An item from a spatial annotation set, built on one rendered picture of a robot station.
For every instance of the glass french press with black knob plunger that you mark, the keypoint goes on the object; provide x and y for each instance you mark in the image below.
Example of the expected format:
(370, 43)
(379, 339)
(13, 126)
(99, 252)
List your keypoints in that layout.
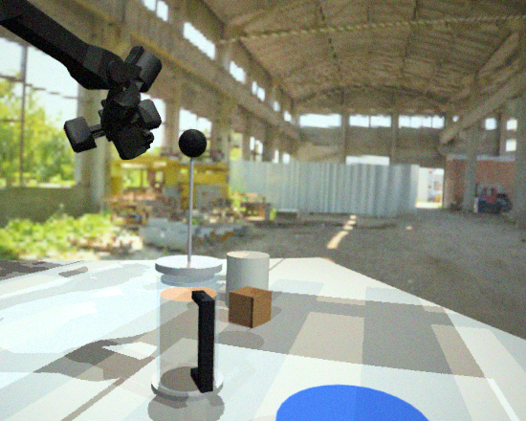
(188, 312)

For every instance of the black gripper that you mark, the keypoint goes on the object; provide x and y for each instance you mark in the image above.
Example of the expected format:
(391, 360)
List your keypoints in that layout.
(81, 135)

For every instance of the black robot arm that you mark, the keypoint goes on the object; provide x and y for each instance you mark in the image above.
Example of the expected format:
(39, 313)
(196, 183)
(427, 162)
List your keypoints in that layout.
(92, 67)

